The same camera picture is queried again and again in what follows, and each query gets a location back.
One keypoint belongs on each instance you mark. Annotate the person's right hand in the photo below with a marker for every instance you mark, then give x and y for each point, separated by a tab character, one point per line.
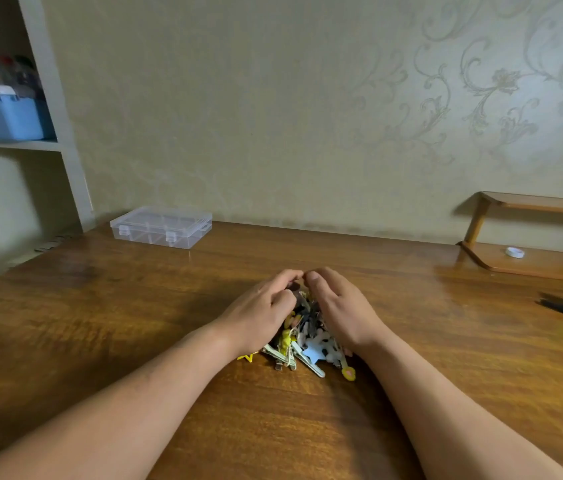
346	309

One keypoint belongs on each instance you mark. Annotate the person's left hand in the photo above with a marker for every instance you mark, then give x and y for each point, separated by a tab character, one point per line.
254	314

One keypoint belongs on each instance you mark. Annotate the person's right thumb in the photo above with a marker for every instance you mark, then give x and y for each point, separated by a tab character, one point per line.
317	290

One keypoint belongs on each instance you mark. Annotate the person's left thumb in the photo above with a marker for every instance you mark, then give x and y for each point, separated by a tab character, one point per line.
284	300

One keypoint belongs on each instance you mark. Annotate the pile of colourful hair clips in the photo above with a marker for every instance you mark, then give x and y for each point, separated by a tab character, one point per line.
306	339

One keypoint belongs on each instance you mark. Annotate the person's left forearm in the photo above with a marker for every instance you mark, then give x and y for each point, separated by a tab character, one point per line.
106	409

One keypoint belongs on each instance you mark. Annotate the person's right forearm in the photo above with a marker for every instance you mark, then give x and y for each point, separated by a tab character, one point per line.
454	414

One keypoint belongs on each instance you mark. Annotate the clear plastic compartment box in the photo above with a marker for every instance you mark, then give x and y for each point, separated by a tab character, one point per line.
161	227

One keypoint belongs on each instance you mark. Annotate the white tape roll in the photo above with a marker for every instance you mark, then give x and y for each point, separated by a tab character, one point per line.
515	252

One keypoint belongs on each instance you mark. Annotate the brown wooden desk shelf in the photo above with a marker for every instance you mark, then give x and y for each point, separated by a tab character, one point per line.
536	234

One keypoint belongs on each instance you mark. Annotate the white bookshelf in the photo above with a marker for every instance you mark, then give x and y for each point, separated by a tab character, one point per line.
26	144

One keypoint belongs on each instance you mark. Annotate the blue plastic storage box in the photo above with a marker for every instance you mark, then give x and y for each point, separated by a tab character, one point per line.
4	114

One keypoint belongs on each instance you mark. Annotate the bottle with red cap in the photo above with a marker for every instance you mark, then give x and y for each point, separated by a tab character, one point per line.
5	69

